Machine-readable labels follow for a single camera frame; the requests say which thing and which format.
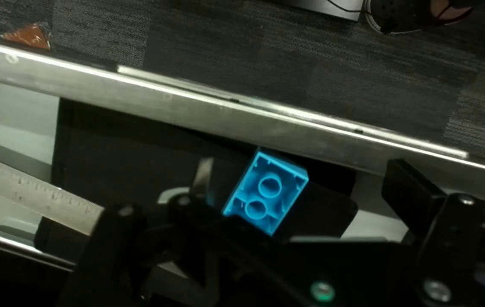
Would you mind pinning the blue toy brick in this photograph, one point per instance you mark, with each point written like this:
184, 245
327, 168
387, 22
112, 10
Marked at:
267, 191

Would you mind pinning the metal ruler in drawer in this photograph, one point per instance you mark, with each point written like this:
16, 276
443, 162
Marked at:
49, 199

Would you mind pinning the grey metal drawer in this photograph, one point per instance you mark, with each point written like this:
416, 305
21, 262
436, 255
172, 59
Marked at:
242, 117

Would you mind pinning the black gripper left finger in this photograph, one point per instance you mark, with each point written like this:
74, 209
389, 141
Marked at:
134, 259

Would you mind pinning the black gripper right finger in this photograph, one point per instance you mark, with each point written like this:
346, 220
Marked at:
448, 233

